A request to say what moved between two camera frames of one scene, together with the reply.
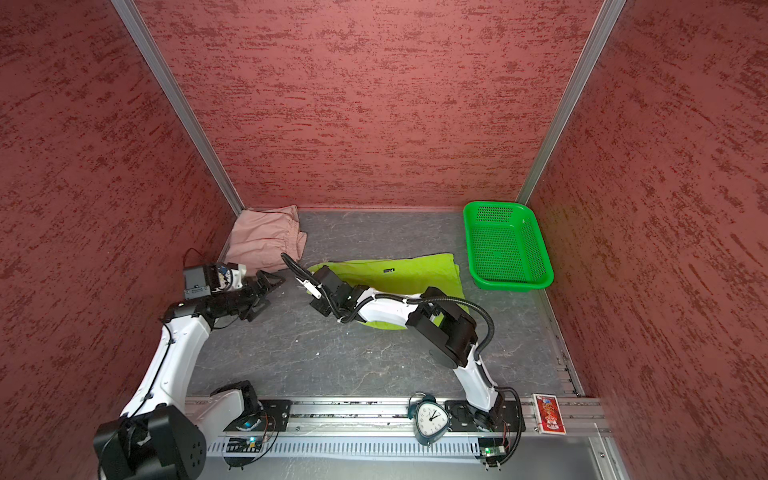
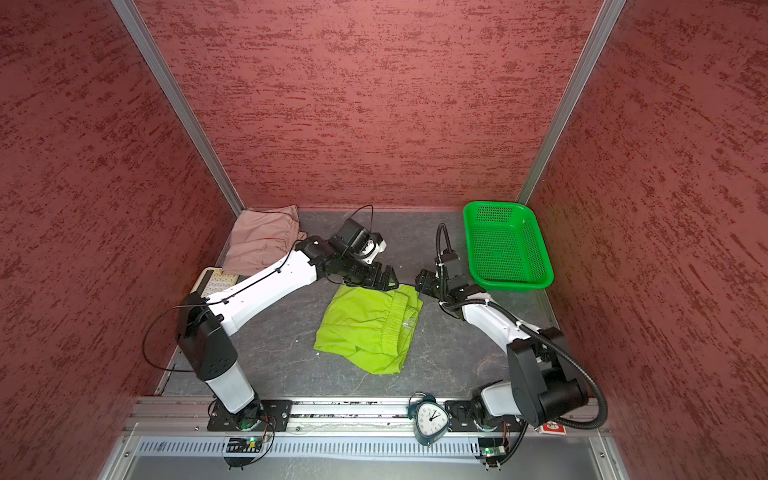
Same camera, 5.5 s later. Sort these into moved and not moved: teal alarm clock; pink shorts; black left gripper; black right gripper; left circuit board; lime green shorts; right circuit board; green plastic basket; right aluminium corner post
Moved: black left gripper; lime green shorts; black right gripper
Not moved: teal alarm clock; green plastic basket; pink shorts; right aluminium corner post; left circuit board; right circuit board
